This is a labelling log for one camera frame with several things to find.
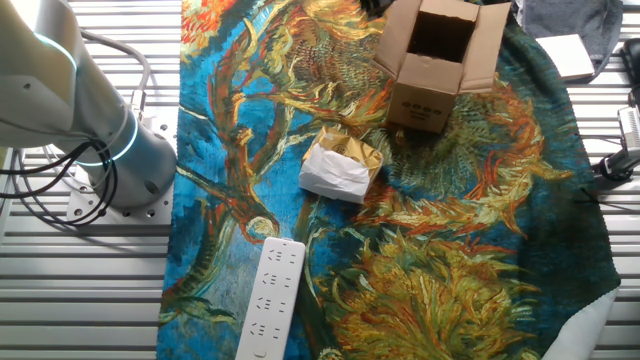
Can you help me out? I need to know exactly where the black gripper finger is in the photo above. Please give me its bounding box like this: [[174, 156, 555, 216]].
[[359, 0, 396, 19]]

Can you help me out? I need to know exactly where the brown cardboard box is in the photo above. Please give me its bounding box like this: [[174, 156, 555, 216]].
[[371, 0, 513, 135]]

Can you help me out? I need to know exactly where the white flat box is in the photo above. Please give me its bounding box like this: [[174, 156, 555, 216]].
[[534, 33, 597, 82]]

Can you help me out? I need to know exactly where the gold and white tissue pack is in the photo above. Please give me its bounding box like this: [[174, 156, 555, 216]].
[[297, 124, 386, 206]]

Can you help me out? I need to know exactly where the grey cloth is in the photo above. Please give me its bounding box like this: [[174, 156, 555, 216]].
[[513, 0, 624, 85]]

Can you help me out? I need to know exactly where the sunflower painting cloth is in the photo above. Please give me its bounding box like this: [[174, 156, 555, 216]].
[[155, 0, 621, 360]]

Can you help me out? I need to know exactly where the black rounded device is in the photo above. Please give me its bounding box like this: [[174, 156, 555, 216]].
[[619, 37, 640, 109]]

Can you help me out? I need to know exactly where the white power strip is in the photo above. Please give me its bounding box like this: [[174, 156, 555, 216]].
[[234, 236, 307, 360]]

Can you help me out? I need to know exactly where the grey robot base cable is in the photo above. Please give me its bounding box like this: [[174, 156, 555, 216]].
[[79, 29, 152, 124]]

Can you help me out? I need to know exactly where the silver exterior camera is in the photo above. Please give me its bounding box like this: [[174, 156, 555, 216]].
[[616, 103, 640, 151]]

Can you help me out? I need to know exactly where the grey camera clamp mount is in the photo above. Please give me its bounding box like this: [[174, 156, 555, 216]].
[[591, 146, 640, 183]]

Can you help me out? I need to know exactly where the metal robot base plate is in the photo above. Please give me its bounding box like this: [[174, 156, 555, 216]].
[[65, 119, 177, 222]]

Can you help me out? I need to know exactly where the black cable bundle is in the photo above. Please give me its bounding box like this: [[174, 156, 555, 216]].
[[0, 139, 120, 228]]

